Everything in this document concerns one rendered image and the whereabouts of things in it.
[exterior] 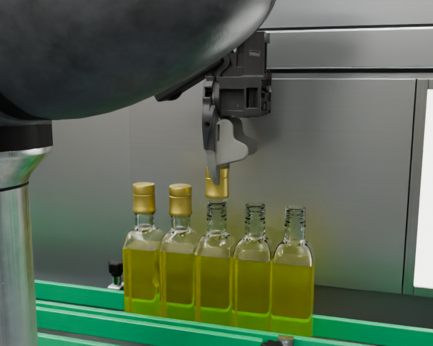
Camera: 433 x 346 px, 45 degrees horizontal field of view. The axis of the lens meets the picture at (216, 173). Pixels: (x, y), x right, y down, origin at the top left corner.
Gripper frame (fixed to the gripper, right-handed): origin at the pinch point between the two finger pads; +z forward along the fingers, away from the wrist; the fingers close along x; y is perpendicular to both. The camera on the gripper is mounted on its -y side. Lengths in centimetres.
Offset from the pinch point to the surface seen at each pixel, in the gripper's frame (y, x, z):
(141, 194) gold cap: -11.1, -1.8, 3.6
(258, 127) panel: 3.5, 12.1, -5.7
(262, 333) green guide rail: 8.0, -4.0, 22.0
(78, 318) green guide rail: -20.1, -6.6, 22.6
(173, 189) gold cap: -6.2, -1.5, 2.5
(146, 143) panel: -16.6, 11.8, -2.4
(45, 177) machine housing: -39.6, 14.4, 5.6
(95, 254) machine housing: -29.2, 14.6, 20.3
